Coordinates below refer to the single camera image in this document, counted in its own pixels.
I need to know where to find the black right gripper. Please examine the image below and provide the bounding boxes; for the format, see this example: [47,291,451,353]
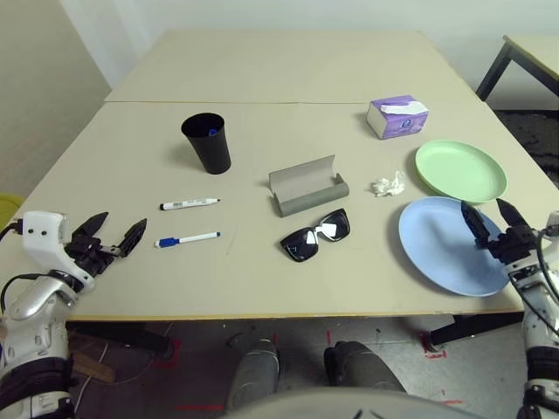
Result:
[460,198,546,265]

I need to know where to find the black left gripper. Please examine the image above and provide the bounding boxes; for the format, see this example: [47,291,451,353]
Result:
[65,211,148,276]

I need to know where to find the blue plate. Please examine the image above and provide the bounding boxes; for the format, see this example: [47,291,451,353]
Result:
[397,196,513,298]

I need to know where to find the white marker blue cap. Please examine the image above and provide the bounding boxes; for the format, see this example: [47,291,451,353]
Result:
[154,230,222,250]

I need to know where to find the white tissue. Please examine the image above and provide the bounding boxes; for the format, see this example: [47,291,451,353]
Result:
[370,169,407,198]

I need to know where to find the grey glasses case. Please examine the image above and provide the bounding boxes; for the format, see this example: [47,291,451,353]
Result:
[267,154,351,218]

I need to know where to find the black sunglasses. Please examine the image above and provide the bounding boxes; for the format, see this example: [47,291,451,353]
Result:
[279,207,352,264]

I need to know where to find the green plate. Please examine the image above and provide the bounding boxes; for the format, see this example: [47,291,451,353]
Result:
[414,139,508,204]

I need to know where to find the white marker black cap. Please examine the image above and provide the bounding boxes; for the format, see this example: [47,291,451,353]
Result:
[159,196,222,213]

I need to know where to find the yellow object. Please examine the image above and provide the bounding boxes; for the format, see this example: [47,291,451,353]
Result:
[0,194,24,232]

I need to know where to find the black plastic cup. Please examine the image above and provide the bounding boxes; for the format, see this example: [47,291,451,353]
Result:
[181,112,232,175]

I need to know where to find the wooden plank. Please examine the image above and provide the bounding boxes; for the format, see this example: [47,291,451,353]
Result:
[69,351,117,384]

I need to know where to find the purple tissue box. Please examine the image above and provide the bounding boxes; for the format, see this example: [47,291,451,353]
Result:
[365,93,430,141]

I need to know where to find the beige side table black legs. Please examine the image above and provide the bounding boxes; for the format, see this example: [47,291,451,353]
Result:
[475,34,559,104]

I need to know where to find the grey right robot foot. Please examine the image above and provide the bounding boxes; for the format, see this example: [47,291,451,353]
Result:
[323,340,407,394]

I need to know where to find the grey robot foot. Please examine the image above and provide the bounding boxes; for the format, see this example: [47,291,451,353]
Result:
[226,338,280,411]
[323,340,407,394]

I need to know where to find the grey left robot foot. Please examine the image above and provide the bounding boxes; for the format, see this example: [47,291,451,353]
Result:
[226,338,280,411]

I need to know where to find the grey robot torso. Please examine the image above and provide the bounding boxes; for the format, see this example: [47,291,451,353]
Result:
[226,388,481,419]

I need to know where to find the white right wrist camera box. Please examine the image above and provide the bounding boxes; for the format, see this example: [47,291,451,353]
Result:
[539,211,559,239]

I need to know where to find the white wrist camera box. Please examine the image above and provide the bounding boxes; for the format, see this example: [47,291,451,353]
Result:
[21,211,96,292]
[539,211,559,239]

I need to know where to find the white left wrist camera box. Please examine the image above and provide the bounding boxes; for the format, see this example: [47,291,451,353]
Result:
[21,211,96,292]

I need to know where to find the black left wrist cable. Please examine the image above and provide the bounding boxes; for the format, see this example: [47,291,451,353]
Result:
[0,217,49,315]

